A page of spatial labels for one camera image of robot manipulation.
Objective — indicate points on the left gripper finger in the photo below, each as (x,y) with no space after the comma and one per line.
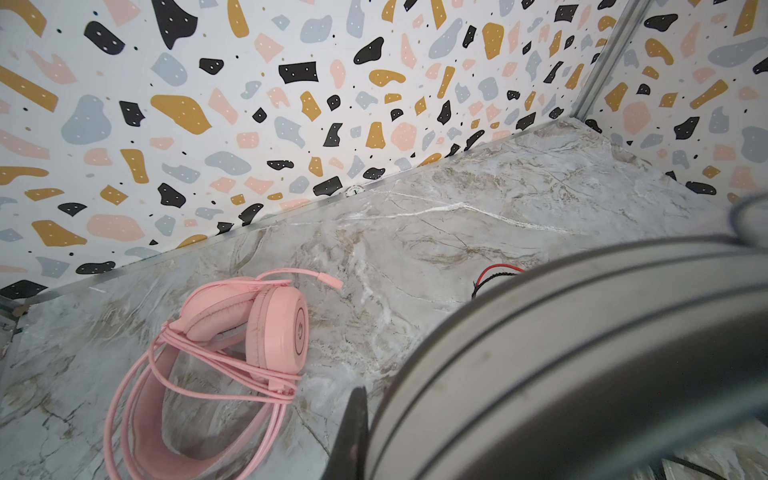
(347,458)

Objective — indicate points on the pink headphones with cable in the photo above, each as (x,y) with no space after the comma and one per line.
(251,330)

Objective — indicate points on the white black headphones with cable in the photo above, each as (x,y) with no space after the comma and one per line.
(588,366)

